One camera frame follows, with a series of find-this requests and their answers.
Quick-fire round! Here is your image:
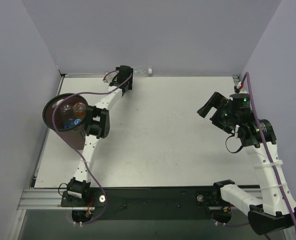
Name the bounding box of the clear crushed plastic bottle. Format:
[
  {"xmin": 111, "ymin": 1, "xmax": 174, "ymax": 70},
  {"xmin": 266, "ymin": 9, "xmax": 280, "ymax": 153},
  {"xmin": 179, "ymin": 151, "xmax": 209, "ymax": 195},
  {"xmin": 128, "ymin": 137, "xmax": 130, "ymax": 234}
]
[{"xmin": 134, "ymin": 68, "xmax": 153, "ymax": 76}]

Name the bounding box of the orange label plastic bottle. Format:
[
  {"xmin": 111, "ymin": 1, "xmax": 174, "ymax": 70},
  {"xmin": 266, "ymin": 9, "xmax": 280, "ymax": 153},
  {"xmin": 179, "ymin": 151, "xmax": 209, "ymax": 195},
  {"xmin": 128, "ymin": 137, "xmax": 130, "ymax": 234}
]
[{"xmin": 73, "ymin": 102, "xmax": 87, "ymax": 120}]

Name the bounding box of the blue label plastic bottle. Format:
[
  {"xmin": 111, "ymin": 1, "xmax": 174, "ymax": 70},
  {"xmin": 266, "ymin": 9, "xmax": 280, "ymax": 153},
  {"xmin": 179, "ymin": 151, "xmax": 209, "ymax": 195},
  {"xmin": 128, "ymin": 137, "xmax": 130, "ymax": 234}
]
[{"xmin": 64, "ymin": 118, "xmax": 82, "ymax": 129}]

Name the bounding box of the white label clear bottle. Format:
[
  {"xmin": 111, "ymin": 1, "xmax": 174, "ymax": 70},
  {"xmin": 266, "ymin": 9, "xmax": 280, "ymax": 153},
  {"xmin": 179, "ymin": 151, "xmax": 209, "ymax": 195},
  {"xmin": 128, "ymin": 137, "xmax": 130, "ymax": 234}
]
[{"xmin": 60, "ymin": 104, "xmax": 73, "ymax": 121}]

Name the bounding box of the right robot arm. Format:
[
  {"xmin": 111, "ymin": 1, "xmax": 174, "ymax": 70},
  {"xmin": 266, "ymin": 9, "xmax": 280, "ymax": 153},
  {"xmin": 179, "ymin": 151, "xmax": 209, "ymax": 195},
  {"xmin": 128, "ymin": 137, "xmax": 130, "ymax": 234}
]
[{"xmin": 197, "ymin": 92, "xmax": 296, "ymax": 236}]

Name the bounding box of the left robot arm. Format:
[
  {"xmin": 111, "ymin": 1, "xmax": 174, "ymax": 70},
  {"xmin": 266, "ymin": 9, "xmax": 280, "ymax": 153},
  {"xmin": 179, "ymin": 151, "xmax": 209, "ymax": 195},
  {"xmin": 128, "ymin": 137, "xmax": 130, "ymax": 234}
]
[{"xmin": 62, "ymin": 65, "xmax": 134, "ymax": 206}]

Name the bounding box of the brown round bin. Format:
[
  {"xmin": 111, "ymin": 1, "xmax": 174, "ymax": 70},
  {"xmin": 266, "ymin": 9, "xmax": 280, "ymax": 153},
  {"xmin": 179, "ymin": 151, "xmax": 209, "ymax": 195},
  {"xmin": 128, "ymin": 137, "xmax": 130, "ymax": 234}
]
[{"xmin": 43, "ymin": 93, "xmax": 88, "ymax": 150}]

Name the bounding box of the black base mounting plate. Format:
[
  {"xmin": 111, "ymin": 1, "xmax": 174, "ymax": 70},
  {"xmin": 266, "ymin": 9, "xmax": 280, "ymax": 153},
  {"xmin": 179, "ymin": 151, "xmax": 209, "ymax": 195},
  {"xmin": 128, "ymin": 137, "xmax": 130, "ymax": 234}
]
[{"xmin": 61, "ymin": 186, "xmax": 232, "ymax": 223}]

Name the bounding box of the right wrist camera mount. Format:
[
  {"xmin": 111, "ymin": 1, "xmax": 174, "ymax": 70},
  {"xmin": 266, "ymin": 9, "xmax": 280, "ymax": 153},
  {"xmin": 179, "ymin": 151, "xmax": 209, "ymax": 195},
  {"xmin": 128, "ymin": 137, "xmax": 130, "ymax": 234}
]
[{"xmin": 234, "ymin": 82, "xmax": 243, "ymax": 93}]

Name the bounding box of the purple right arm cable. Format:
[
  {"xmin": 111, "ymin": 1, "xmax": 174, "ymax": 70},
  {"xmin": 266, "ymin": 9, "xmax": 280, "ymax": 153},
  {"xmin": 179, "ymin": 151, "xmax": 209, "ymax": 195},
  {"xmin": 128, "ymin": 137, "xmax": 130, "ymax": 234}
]
[{"xmin": 224, "ymin": 71, "xmax": 296, "ymax": 240}]

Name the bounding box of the aluminium frame rail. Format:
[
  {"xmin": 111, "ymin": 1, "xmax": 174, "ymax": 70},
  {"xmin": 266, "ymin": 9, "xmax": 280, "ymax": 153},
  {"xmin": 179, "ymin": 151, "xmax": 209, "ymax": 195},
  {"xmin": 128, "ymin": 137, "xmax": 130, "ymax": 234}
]
[{"xmin": 17, "ymin": 72, "xmax": 241, "ymax": 240}]

